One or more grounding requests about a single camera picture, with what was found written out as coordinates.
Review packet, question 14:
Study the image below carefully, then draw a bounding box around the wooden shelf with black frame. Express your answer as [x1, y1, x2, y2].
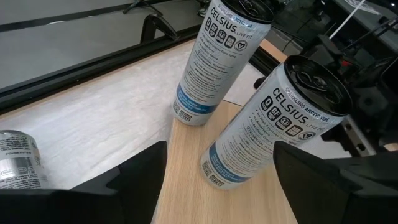
[150, 99, 301, 224]

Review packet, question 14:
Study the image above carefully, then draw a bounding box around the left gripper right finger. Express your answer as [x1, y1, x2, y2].
[272, 141, 398, 224]

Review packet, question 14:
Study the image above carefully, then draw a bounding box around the Celsius Arctic Vibe can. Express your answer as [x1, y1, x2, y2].
[172, 0, 275, 127]
[200, 55, 354, 191]

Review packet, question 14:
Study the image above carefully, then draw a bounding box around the Celsius Tropical Vibe can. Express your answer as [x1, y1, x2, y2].
[0, 129, 49, 190]

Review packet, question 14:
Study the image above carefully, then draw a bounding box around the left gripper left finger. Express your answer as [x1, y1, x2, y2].
[0, 140, 169, 224]

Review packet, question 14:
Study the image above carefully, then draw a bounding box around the black aluminium table frame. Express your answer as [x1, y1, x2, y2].
[0, 14, 289, 114]

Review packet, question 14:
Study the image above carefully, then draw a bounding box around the white cable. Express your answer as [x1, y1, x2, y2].
[329, 0, 366, 40]

